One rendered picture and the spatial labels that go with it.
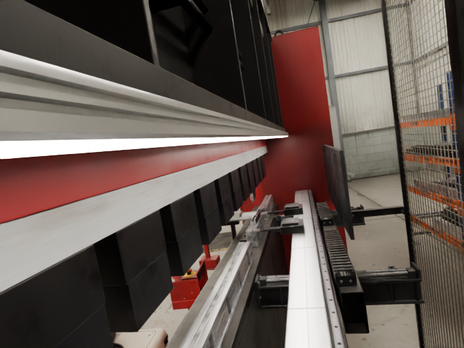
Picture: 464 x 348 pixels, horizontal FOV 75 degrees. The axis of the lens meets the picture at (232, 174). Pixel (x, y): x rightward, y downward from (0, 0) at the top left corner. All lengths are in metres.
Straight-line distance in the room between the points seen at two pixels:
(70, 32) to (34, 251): 0.26
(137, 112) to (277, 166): 2.56
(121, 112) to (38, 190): 0.25
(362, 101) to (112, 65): 8.97
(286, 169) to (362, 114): 6.51
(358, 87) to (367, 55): 0.84
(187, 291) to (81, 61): 1.54
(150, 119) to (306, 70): 2.58
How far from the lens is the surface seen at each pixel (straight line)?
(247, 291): 1.27
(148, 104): 0.20
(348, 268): 0.98
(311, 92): 2.72
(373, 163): 9.19
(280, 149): 2.71
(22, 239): 0.38
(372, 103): 9.18
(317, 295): 0.97
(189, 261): 0.75
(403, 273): 1.39
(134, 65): 0.24
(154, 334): 2.37
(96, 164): 0.48
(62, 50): 0.18
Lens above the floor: 1.44
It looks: 5 degrees down
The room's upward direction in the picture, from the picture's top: 9 degrees counter-clockwise
